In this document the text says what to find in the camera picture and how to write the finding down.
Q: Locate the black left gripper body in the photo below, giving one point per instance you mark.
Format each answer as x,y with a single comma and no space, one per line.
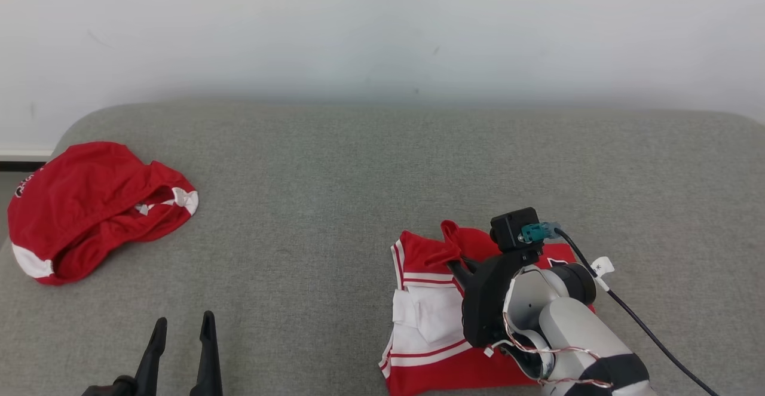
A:
116,387

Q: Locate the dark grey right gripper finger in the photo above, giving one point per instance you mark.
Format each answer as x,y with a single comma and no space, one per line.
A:
481,260
461,275

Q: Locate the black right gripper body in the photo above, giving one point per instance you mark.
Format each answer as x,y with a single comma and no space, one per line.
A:
487,306

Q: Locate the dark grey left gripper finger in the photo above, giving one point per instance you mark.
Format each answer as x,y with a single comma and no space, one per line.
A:
152,360
207,366

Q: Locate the red jersey with white stripes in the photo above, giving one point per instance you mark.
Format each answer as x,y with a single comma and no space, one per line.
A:
430,324

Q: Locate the red shorts with white band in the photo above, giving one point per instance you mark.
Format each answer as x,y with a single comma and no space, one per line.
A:
77,205

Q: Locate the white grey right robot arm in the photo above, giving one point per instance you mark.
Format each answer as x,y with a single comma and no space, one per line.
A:
574,324

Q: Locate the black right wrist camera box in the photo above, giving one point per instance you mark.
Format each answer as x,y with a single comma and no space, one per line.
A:
514,229

